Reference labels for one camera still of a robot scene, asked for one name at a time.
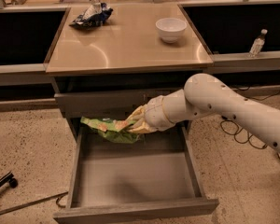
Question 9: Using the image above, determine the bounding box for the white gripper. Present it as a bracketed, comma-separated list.
[127, 96, 175, 134]

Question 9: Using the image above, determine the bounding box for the green rice chip bag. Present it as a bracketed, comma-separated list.
[80, 117, 141, 144]

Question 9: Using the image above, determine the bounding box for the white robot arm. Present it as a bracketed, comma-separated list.
[129, 73, 280, 154]

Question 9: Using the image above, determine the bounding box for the closed grey top drawer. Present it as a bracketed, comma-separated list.
[55, 87, 180, 119]

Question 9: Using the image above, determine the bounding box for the grey drawer cabinet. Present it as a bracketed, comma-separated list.
[46, 3, 213, 137]

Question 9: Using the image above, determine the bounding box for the open grey middle drawer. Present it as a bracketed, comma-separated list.
[53, 121, 218, 224]

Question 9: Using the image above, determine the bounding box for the blue white snack bag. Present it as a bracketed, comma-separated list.
[70, 3, 113, 29]

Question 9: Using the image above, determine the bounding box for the white bowl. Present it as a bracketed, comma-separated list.
[155, 18, 187, 43]

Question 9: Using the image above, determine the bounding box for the grey metal rod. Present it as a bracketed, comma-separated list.
[0, 191, 68, 216]

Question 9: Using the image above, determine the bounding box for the clear plastic water bottle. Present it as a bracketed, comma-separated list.
[249, 29, 268, 57]

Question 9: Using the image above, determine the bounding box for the black power cable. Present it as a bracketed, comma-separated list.
[220, 84, 280, 150]

